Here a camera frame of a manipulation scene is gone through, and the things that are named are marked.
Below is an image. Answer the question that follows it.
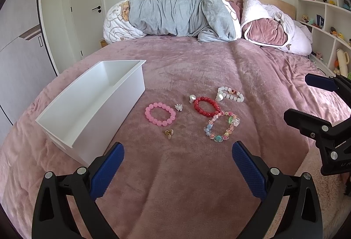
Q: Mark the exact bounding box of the multicolour charm bracelet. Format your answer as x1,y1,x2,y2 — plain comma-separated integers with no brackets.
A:
203,110,242,143

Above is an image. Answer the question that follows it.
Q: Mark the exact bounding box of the white bead bracelet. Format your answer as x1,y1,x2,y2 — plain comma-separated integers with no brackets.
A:
217,86,245,103

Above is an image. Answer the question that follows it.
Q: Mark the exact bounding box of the silver dome earring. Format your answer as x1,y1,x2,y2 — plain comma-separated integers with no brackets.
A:
189,95,196,103
215,93,224,102

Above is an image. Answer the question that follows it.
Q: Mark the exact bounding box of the red bead bracelet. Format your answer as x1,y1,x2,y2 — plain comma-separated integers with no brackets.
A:
194,96,222,118

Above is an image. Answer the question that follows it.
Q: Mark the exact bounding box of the gold earring pair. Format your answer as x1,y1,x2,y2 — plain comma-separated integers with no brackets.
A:
164,129,174,140

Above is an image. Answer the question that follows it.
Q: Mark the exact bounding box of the silver spiky earring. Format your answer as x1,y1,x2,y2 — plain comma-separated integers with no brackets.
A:
174,103,183,112

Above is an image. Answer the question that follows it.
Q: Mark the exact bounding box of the pink bead bracelet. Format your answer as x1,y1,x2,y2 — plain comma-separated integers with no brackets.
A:
144,102,177,127

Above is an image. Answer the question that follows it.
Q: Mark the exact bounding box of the white display shelf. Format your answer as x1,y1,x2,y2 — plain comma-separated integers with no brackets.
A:
297,0,350,77

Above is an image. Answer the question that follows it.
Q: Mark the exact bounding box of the white storage box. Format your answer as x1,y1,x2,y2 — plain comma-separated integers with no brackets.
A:
36,60,145,166

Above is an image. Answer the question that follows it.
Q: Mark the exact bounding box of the pink velvet pillow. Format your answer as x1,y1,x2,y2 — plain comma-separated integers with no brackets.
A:
240,0,313,56

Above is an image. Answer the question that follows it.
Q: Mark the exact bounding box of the pink bed blanket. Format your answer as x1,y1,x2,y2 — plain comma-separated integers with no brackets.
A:
1,36,350,238

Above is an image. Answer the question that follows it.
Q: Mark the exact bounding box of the grey sliding wardrobe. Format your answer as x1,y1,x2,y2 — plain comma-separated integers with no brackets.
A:
0,0,57,140

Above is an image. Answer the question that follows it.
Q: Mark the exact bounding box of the grey duvet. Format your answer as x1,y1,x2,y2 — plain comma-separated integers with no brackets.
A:
129,0,242,43

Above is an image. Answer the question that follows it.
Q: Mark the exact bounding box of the wooden bedside table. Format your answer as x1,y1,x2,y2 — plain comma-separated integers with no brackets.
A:
100,39,107,48

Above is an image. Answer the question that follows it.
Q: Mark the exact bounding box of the white cartoon print pillow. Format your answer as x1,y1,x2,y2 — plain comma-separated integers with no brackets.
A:
103,0,146,44

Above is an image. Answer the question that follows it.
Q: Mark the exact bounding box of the white door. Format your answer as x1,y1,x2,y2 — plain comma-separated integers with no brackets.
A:
70,0,104,59

